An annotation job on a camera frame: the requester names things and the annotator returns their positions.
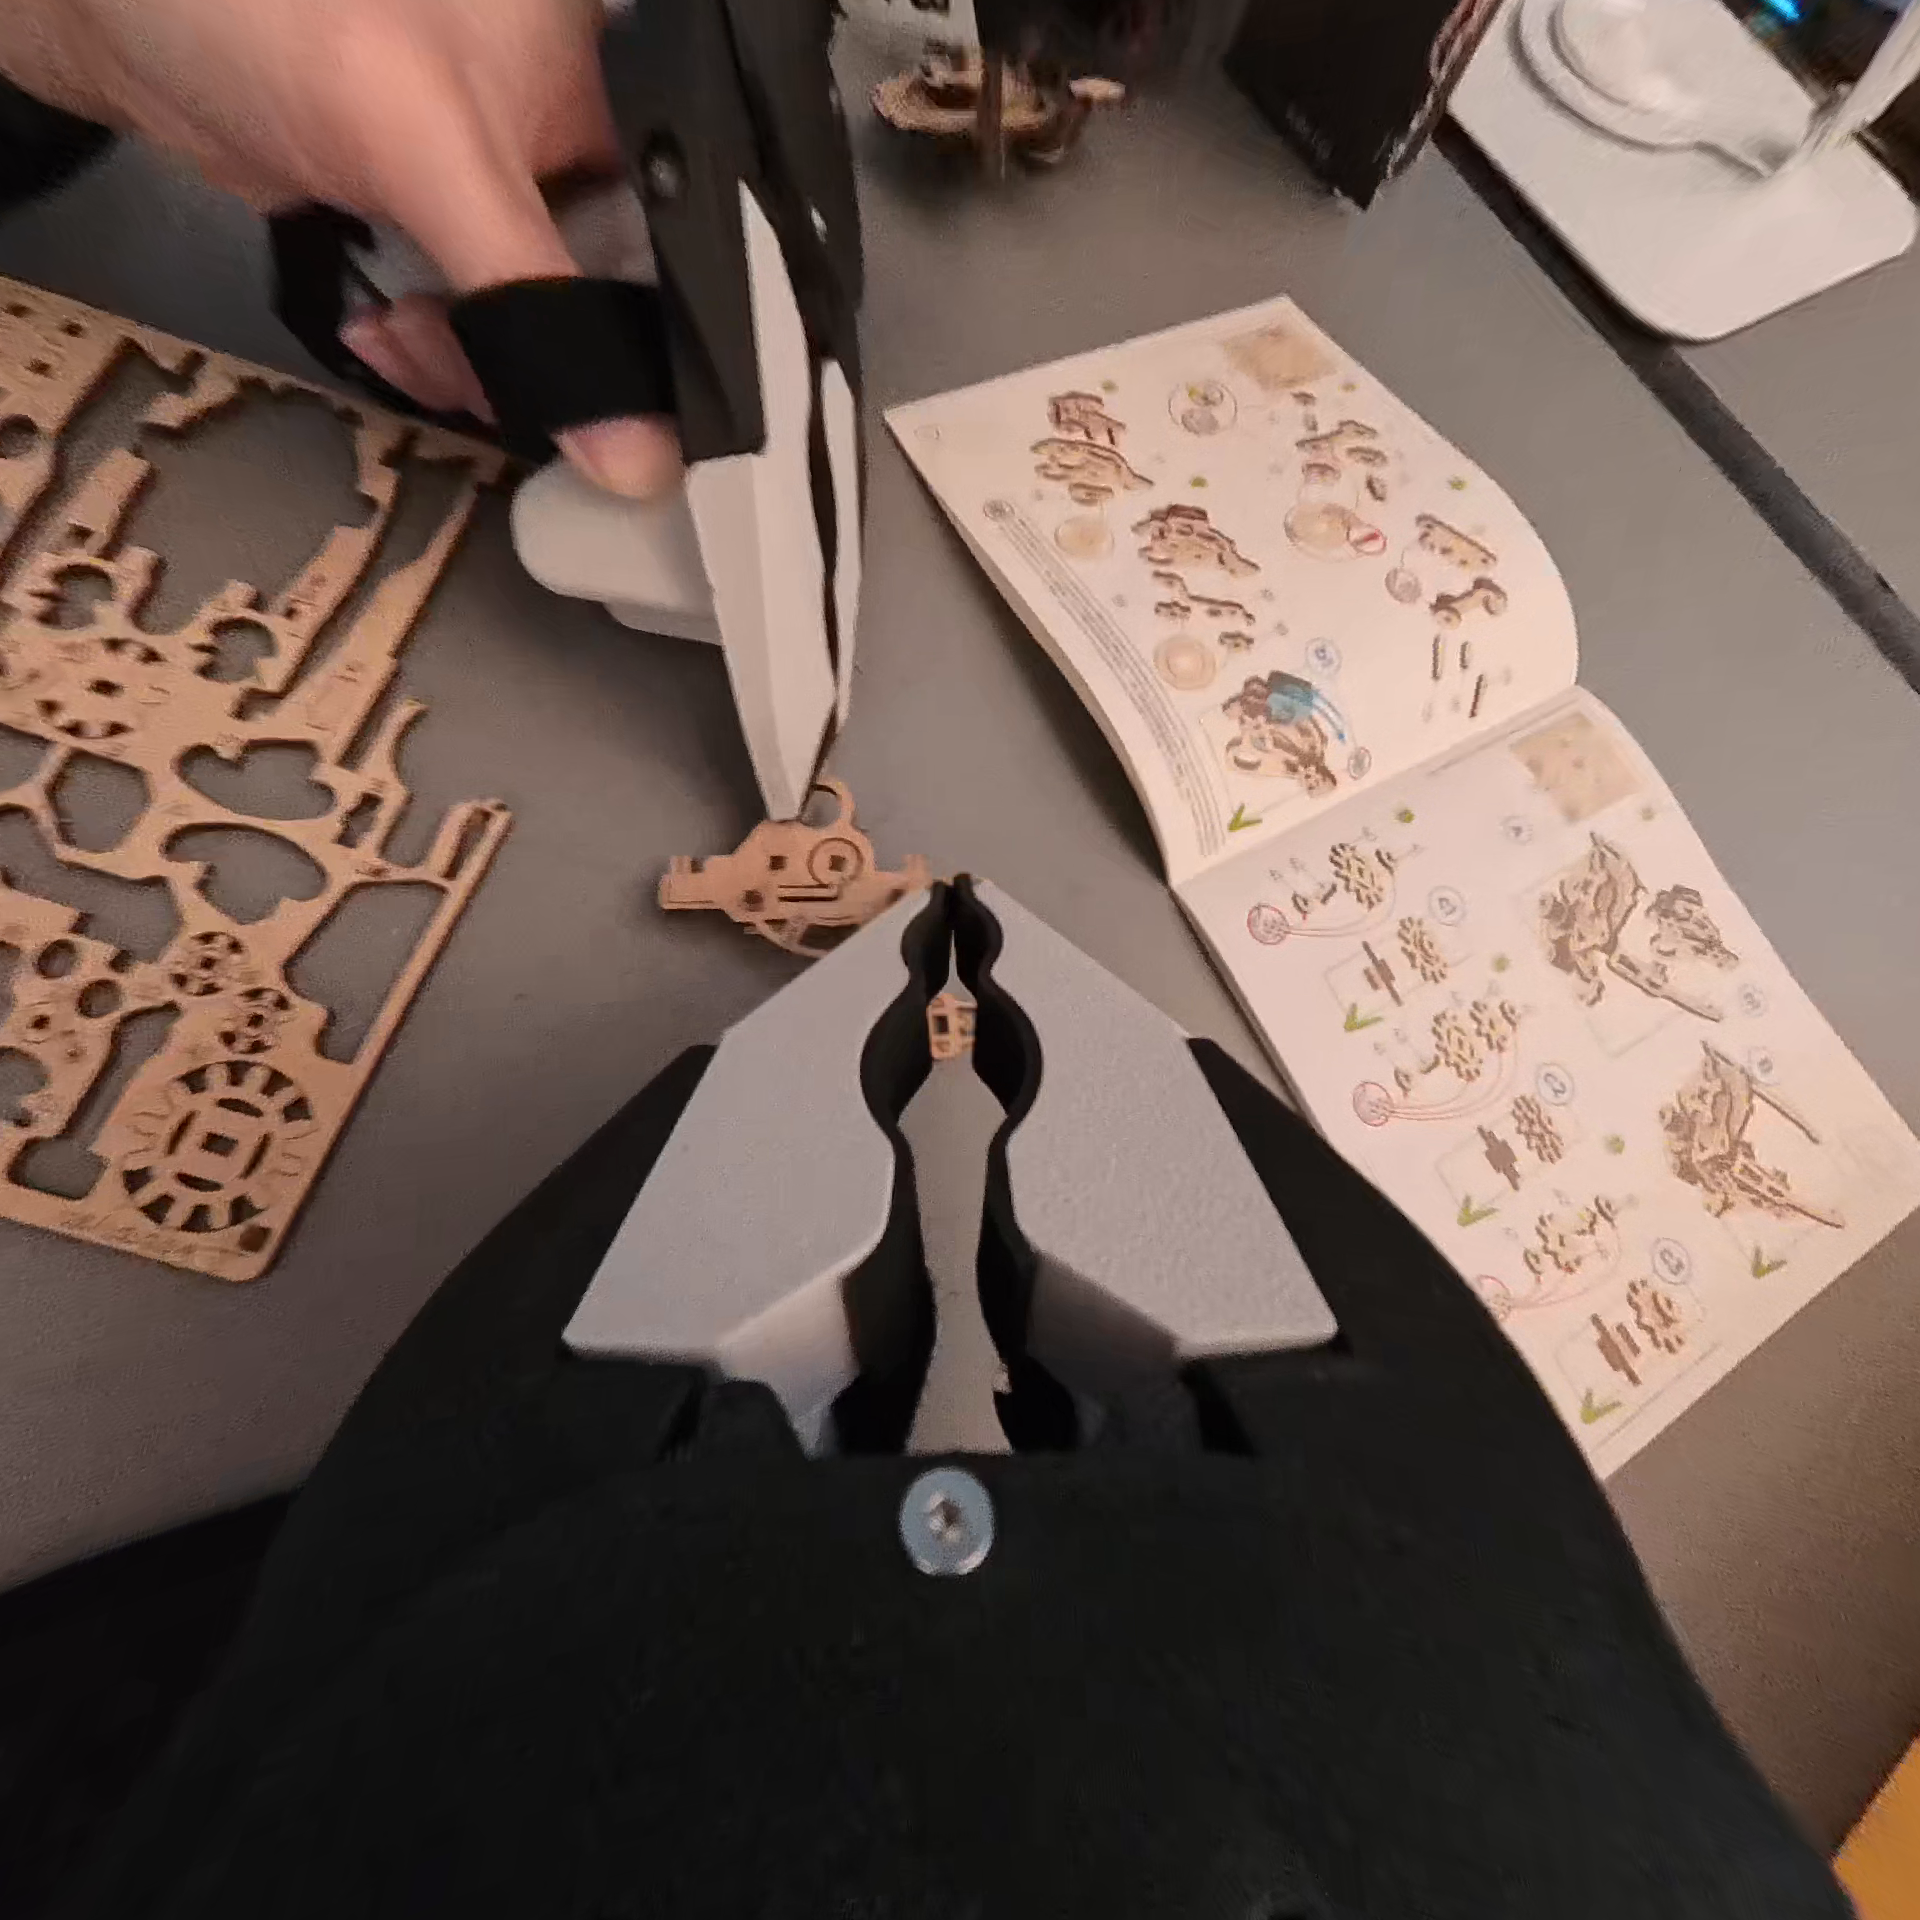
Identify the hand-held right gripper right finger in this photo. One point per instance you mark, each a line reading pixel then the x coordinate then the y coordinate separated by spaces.
pixel 1170 1201

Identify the black model kit box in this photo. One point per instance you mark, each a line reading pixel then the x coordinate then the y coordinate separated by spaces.
pixel 1350 89

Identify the yellow-brown box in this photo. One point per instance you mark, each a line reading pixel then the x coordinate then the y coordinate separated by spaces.
pixel 1881 1862

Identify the white desk stand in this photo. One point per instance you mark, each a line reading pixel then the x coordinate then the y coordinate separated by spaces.
pixel 1694 212

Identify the person's left hand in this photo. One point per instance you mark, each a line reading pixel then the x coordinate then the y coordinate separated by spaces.
pixel 301 89

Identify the small wooden model part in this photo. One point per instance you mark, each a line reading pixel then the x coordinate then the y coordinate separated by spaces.
pixel 950 1026

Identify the partly built wooden model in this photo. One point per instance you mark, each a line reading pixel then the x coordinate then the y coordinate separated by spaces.
pixel 991 98

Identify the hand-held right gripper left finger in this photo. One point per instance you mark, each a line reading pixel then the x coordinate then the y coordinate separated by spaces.
pixel 735 1201

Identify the instruction booklet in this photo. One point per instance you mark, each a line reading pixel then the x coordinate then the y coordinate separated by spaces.
pixel 1350 750

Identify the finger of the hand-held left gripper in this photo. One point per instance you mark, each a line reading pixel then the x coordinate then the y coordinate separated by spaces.
pixel 846 510
pixel 765 599

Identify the laser-cut plywood sheet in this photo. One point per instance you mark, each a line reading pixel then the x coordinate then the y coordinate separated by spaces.
pixel 225 750

